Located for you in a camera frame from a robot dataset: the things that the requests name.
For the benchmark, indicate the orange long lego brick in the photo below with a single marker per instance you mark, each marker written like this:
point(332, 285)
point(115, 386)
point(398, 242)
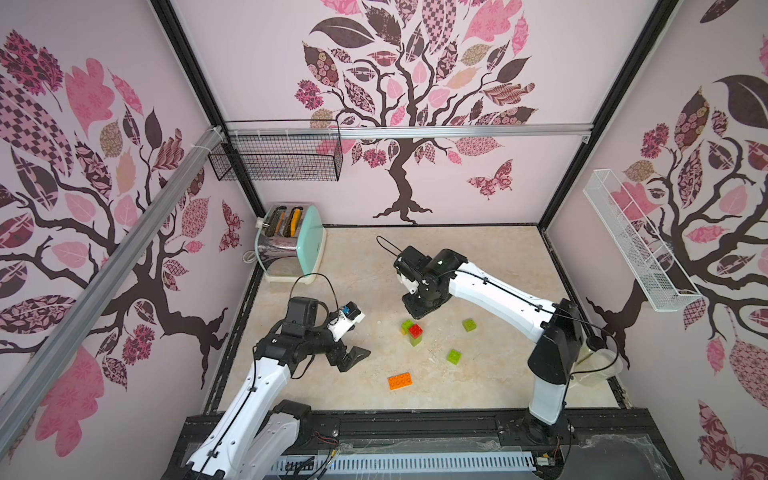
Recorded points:
point(400, 381)

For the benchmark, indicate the white wire shelf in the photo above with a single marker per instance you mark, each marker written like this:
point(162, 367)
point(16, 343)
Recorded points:
point(625, 209)

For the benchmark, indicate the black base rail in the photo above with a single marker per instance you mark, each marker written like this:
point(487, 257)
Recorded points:
point(587, 443)

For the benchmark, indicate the clear plastic measuring cup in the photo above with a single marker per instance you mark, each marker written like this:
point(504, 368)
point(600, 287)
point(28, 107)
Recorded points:
point(595, 367)

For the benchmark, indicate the black wire basket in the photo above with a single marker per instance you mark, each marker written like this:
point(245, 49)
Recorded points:
point(280, 150)

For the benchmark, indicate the white slotted cable duct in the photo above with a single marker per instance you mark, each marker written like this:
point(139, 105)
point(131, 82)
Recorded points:
point(405, 463)

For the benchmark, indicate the mint green toaster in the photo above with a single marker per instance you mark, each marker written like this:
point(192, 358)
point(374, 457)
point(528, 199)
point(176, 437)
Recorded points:
point(290, 243)

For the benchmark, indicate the aluminium frame bar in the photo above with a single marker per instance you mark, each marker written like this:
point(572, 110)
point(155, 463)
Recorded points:
point(27, 391)
point(404, 132)

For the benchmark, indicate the aluminium frame bar back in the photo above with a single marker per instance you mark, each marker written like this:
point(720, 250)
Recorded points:
point(404, 132)

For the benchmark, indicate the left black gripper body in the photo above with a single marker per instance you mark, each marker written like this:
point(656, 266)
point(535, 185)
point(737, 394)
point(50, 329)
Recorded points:
point(319, 342)

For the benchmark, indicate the long green lego brick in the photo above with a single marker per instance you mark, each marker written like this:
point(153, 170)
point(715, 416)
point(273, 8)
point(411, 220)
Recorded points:
point(406, 326)

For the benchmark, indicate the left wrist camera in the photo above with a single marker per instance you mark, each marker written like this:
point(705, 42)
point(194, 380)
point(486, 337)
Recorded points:
point(344, 320)

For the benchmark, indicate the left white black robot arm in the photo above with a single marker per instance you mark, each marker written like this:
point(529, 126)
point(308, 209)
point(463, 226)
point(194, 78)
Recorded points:
point(257, 428)

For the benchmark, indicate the aluminium frame bar left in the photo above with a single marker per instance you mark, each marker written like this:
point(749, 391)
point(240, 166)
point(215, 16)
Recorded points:
point(27, 391)

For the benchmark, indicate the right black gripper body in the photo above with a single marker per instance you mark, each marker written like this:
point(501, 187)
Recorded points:
point(417, 300)

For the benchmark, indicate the red lego brick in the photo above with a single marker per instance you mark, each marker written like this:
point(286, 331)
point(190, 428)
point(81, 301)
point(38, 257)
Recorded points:
point(415, 331)

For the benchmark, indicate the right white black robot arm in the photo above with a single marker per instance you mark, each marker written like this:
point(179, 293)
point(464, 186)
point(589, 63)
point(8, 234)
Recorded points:
point(555, 328)

